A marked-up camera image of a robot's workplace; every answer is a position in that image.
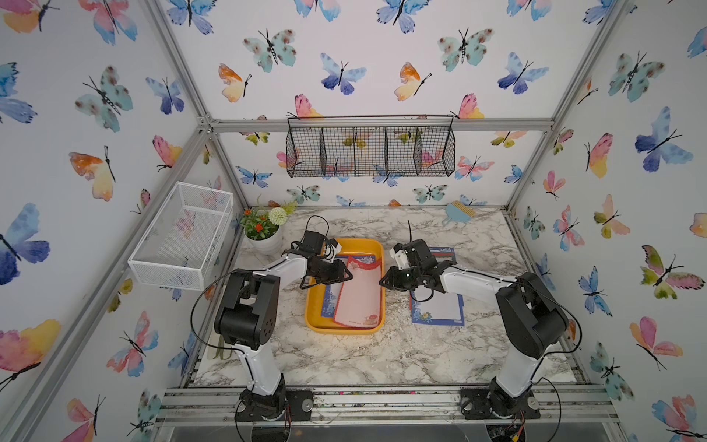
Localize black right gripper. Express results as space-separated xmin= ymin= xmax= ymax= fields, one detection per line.
xmin=374 ymin=265 xmax=423 ymax=290

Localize blue stationery paper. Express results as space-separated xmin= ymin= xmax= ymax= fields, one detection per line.
xmin=409 ymin=247 xmax=466 ymax=327
xmin=321 ymin=255 xmax=376 ymax=319

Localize red stationery paper bottom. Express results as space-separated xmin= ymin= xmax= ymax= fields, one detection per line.
xmin=333 ymin=257 xmax=381 ymax=329

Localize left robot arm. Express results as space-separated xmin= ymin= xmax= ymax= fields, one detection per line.
xmin=214 ymin=230 xmax=353 ymax=420

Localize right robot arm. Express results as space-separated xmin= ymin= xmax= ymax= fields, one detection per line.
xmin=379 ymin=239 xmax=569 ymax=420

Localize blue stationery paper bottom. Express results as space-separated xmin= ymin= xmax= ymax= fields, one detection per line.
xmin=321 ymin=255 xmax=376 ymax=319

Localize potted artificial flowers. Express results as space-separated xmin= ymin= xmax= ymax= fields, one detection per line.
xmin=239 ymin=201 xmax=298 ymax=241

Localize black wire wall basket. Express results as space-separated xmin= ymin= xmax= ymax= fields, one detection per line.
xmin=283 ymin=115 xmax=457 ymax=178

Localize white mesh wall basket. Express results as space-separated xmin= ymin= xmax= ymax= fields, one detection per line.
xmin=128 ymin=182 xmax=234 ymax=291

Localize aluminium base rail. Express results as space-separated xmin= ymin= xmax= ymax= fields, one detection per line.
xmin=156 ymin=383 xmax=626 ymax=441

